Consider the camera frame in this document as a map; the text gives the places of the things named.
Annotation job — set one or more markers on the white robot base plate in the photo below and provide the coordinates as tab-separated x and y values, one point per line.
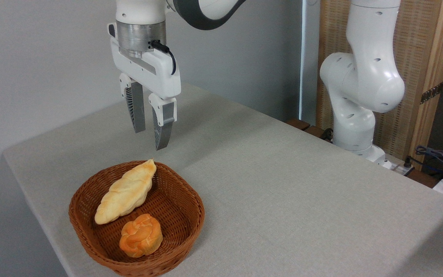
394	164

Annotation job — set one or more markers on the woven wooden frame screen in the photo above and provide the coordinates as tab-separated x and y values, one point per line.
413	38

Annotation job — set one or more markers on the metal hinge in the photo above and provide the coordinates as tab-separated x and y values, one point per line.
432	93

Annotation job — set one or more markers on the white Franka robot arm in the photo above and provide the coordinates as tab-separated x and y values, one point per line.
363	77

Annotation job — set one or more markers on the grey tablecloth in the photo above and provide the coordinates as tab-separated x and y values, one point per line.
283	192

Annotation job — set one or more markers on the round orange bread roll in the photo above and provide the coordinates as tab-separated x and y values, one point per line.
140	235

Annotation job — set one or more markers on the white vertical partition edge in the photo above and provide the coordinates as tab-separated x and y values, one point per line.
302	57

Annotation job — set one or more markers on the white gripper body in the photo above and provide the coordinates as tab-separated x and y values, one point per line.
155	72

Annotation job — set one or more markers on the brown wicker basket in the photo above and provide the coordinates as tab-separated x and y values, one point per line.
175	207

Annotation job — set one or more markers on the long braided bread loaf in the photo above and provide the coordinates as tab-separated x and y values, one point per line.
125	192

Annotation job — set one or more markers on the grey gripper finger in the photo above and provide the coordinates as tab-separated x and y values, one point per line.
164	125
136	110

